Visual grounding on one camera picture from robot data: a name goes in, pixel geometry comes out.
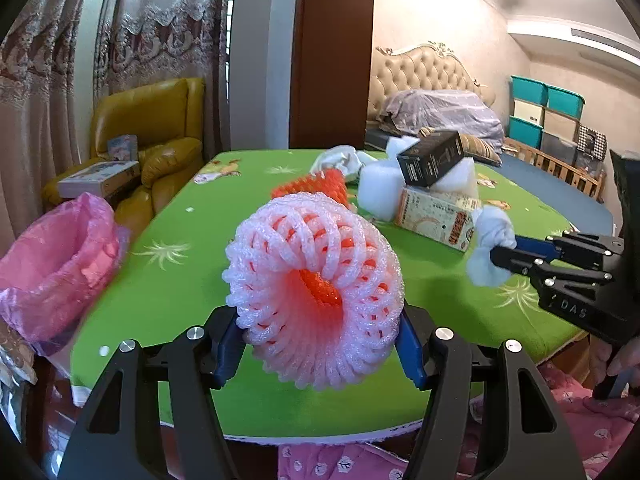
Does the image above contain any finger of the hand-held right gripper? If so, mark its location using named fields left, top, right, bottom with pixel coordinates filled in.
left=490, top=245, right=613, bottom=301
left=515, top=232, right=626, bottom=271

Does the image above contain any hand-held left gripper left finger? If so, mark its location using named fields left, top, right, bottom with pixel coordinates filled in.
left=57, top=305, right=251, bottom=480

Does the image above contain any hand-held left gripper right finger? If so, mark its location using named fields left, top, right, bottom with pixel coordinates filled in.
left=397, top=305, right=586, bottom=480

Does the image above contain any white foam corner piece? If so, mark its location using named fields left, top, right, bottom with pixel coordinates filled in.
left=385, top=135, right=481, bottom=202

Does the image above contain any pink foam fruit net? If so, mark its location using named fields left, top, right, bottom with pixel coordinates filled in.
left=222, top=196, right=405, bottom=393

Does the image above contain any white foam block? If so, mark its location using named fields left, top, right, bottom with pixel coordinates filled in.
left=359, top=162, right=407, bottom=222

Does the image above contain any pink plastic bin bag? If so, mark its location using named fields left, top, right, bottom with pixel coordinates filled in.
left=0, top=192, right=131, bottom=356

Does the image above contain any person's right hand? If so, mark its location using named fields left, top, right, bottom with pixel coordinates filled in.
left=590, top=332, right=640, bottom=391

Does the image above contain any beige printed carton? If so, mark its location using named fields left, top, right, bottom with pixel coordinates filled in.
left=394, top=186, right=483, bottom=253

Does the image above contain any green printed tablecloth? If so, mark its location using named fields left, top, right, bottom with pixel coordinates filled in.
left=70, top=149, right=616, bottom=443

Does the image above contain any striped brown pillow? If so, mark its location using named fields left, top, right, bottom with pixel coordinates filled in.
left=420, top=127, right=503, bottom=167

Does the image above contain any black white checked cushion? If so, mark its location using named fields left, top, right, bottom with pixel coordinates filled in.
left=575, top=124, right=608, bottom=171

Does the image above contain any pink floral cloth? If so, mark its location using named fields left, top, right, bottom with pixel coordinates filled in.
left=277, top=355, right=640, bottom=480

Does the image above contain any black cardboard box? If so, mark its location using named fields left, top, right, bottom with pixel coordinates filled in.
left=396, top=130, right=465, bottom=188

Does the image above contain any stack of plastic storage boxes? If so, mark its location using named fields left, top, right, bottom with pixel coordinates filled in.
left=507, top=75, right=586, bottom=166

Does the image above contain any grey purple blanket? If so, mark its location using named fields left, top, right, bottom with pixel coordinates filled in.
left=377, top=89, right=506, bottom=143

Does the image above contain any orange foam fruit net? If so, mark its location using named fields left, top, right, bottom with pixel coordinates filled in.
left=270, top=169, right=351, bottom=208

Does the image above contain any yellow leather armchair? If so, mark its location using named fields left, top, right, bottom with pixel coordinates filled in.
left=42, top=77, right=206, bottom=241

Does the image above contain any small crumpled white bag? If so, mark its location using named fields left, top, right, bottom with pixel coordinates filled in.
left=310, top=145, right=378, bottom=183

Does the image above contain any beige tufted bed headboard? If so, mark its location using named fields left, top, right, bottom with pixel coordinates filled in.
left=367, top=41, right=496, bottom=123

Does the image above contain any silver plastic bag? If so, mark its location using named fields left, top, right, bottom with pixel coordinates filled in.
left=0, top=317, right=38, bottom=401

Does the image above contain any flat white cardboard box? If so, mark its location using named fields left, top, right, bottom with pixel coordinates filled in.
left=57, top=160, right=141, bottom=198

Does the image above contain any brown wooden wardrobe panel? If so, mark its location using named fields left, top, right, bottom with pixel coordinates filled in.
left=290, top=0, right=376, bottom=151

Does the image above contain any beige lace curtain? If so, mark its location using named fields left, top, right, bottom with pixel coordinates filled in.
left=0, top=0, right=108, bottom=241
left=95, top=0, right=233, bottom=161

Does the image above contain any wooden bed rail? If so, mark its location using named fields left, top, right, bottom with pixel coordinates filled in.
left=502, top=136, right=606, bottom=203

